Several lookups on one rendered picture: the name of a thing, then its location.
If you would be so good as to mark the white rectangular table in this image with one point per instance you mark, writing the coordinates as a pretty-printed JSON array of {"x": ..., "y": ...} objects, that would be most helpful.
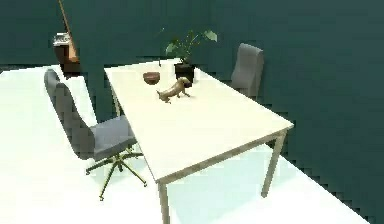
[{"x": 200, "y": 126}]

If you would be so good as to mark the golden animal figurine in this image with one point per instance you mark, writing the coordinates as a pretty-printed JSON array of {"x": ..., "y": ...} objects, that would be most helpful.
[{"x": 174, "y": 90}]

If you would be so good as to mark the green house plant black pot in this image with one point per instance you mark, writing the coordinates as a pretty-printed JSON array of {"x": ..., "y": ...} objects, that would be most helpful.
[{"x": 185, "y": 60}]

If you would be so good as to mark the brown bowl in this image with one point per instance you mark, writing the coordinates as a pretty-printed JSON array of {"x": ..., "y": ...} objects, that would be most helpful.
[{"x": 151, "y": 77}]

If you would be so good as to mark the grey upholstered chair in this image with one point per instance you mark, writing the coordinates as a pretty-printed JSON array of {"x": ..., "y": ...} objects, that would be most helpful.
[{"x": 247, "y": 68}]

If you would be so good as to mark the grey swivel chair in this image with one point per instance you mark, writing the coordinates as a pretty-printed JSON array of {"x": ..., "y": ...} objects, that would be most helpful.
[{"x": 83, "y": 130}]

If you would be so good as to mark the dark brown side table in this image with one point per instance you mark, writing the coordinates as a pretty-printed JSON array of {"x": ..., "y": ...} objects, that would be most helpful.
[{"x": 65, "y": 55}]

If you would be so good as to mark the orange slanted wooden pole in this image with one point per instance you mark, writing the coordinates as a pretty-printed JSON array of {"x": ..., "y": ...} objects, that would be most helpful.
[{"x": 69, "y": 33}]

